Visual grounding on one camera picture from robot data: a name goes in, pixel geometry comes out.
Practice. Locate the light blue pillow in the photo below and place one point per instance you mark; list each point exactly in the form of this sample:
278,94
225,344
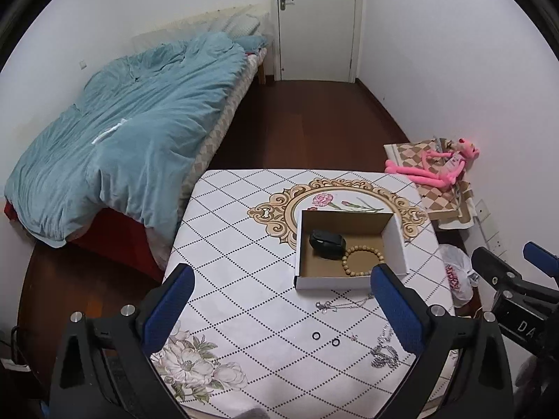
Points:
253,42

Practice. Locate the brown checkered cloth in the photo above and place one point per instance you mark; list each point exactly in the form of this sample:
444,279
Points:
441,205

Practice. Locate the bed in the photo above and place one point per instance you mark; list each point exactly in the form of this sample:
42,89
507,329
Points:
218,139

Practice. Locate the white plastic bag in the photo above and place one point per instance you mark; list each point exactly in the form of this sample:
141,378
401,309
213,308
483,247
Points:
454,270

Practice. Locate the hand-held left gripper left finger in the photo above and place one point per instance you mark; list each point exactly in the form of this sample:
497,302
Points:
172,310

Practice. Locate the light blue duvet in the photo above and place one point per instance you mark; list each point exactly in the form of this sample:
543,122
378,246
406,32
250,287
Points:
131,139

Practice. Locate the floral diamond-pattern tablecloth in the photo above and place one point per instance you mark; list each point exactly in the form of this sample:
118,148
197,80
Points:
244,270

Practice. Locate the pink plush toy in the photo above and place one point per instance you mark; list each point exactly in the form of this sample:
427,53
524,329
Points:
430,170

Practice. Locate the white door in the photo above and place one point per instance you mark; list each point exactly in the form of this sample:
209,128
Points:
319,30

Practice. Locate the black oval case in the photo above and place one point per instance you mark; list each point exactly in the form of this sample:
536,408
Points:
327,242

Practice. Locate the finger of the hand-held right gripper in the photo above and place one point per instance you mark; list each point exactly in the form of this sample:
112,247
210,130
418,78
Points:
543,257
495,270

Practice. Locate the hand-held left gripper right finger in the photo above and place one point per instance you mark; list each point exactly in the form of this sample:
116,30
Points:
395,310

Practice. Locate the white patterned pillow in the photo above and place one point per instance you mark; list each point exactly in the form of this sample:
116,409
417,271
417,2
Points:
244,24

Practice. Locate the white cardboard box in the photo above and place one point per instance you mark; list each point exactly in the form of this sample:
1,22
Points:
340,283

